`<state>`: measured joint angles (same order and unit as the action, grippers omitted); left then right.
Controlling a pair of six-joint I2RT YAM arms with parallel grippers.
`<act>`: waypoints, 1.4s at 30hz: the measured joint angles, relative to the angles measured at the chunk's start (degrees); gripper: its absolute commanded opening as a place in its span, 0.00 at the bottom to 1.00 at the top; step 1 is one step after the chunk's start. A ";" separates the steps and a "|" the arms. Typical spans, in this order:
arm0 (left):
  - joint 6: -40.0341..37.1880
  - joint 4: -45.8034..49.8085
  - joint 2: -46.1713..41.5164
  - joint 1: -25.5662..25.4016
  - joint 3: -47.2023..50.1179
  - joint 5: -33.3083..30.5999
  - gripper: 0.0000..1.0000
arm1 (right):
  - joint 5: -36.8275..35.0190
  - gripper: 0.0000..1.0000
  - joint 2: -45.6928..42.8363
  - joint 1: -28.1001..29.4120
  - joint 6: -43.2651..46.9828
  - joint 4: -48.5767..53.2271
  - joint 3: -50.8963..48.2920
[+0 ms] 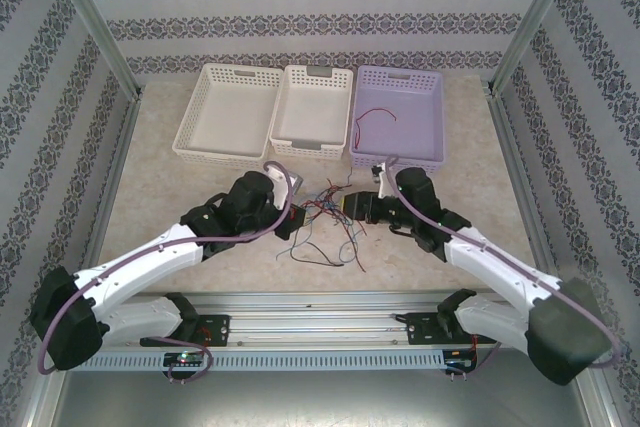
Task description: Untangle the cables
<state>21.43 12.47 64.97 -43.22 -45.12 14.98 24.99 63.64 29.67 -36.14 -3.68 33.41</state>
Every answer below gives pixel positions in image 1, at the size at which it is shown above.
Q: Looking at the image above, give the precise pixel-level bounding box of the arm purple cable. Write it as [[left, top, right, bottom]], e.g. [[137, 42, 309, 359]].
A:
[[384, 154, 621, 381], [38, 160, 296, 384]]

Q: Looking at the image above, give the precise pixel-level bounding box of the left aluminium side rail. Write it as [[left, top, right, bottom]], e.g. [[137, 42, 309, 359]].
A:
[[79, 94, 144, 278]]

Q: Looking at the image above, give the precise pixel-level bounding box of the white basket with grey handles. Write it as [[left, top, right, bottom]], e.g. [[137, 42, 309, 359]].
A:
[[268, 64, 355, 162]]

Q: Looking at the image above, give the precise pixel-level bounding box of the aluminium frame post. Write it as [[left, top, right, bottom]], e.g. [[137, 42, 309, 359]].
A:
[[44, 0, 144, 98], [487, 0, 586, 96]]

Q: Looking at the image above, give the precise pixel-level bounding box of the aluminium mounting rail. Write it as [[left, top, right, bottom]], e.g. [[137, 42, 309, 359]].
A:
[[48, 290, 589, 351]]

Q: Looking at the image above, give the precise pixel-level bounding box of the purple plastic basket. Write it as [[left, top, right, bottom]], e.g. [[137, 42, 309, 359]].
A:
[[348, 64, 447, 171]]

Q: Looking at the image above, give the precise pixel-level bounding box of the grey metal panel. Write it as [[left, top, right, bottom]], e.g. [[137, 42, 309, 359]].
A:
[[49, 346, 601, 427]]

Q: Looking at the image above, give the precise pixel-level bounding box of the wide white plastic basket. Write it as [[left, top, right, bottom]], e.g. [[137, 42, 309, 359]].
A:
[[171, 62, 285, 172]]

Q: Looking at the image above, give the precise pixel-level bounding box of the circuit board with green light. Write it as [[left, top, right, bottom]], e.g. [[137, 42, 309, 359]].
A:
[[163, 351, 207, 369]]

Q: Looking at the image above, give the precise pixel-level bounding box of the white slotted cable duct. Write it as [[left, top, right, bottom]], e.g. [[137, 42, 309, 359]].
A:
[[94, 350, 446, 373]]

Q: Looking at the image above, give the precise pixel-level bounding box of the thin blue cable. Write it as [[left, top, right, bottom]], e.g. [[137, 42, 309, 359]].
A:
[[275, 196, 311, 262]]

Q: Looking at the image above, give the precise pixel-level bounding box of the circuit board with blue light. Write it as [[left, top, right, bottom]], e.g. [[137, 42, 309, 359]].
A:
[[443, 348, 479, 373]]

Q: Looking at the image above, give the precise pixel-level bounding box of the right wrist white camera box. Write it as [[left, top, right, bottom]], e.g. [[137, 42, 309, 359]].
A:
[[371, 160, 397, 200]]

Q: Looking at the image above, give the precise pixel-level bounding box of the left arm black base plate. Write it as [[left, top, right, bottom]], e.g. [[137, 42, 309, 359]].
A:
[[139, 314, 232, 348]]

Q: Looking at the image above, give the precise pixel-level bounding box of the left aluminium frame post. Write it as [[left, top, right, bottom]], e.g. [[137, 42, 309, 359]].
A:
[[44, 0, 144, 98]]

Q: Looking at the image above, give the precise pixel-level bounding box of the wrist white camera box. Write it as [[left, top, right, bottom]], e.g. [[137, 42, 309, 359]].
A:
[[263, 165, 305, 209], [371, 160, 397, 200]]

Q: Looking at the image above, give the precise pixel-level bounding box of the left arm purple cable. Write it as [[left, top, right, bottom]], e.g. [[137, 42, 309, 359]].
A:
[[38, 160, 296, 384]]

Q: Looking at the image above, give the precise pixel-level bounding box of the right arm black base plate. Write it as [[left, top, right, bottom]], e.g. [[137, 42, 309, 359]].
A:
[[405, 311, 499, 347]]

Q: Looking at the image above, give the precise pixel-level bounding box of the right aluminium frame post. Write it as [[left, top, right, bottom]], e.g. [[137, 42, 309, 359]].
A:
[[487, 0, 586, 96]]

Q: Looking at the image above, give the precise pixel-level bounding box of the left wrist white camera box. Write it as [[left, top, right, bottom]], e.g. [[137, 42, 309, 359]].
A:
[[263, 165, 305, 209]]

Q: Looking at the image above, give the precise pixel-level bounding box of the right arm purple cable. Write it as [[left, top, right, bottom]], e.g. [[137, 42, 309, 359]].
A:
[[384, 154, 621, 381]]

